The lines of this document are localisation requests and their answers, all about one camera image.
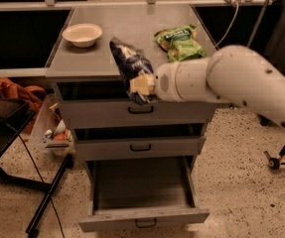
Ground white power cable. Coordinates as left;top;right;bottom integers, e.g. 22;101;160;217
214;1;241;49

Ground bottom grey drawer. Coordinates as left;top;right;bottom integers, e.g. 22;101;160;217
79;157;210;232

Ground grey drawer cabinet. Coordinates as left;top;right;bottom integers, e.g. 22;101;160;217
44;3;230;233

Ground metal pole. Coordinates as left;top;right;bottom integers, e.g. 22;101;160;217
246;0;270;48

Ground middle grey drawer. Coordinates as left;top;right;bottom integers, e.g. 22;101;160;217
74;123;205;161

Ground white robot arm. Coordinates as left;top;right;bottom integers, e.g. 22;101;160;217
130;46;285;129

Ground grey drawer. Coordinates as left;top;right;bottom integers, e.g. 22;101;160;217
74;123;205;161
57;80;215;129
79;157;210;232

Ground orange jacket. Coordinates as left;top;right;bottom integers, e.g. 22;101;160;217
0;77;47;133

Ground green chip bag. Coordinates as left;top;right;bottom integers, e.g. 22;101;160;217
154;25;207;62

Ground black cable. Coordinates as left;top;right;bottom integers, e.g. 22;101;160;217
4;122;67;238

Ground blue chip bag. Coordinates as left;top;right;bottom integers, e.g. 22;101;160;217
109;38;157;105

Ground white bowl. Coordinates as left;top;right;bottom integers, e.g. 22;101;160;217
63;23;102;48

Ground top grey drawer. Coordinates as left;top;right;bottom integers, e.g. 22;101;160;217
57;80;215;129

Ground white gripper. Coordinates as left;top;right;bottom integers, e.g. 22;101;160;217
130;62;182;102

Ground clear plastic bin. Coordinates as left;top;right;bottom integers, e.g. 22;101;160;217
29;93;75;157

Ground black stand table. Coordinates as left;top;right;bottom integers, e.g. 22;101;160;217
0;99;73;238

